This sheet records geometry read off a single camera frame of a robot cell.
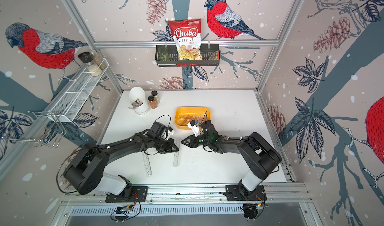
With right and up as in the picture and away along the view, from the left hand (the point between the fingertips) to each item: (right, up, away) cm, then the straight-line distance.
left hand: (180, 147), depth 83 cm
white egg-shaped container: (-30, +32, +17) cm, 47 cm away
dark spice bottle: (-21, +32, +24) cm, 45 cm away
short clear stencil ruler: (-2, -7, -2) cm, 7 cm away
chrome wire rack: (-55, +15, -22) cm, 61 cm away
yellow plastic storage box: (0, +16, +21) cm, 27 cm away
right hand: (+2, +3, +1) cm, 4 cm away
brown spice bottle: (-22, +25, +21) cm, 40 cm away
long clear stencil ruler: (-19, -10, 0) cm, 22 cm away
